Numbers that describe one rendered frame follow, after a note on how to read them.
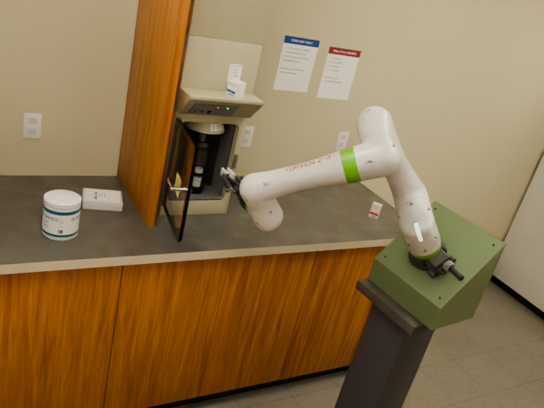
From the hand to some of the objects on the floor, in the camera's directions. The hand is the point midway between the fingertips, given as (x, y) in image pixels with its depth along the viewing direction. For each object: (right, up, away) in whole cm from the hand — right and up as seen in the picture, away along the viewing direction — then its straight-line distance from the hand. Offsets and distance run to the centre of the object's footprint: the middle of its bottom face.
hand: (227, 174), depth 226 cm
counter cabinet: (-26, -96, +78) cm, 127 cm away
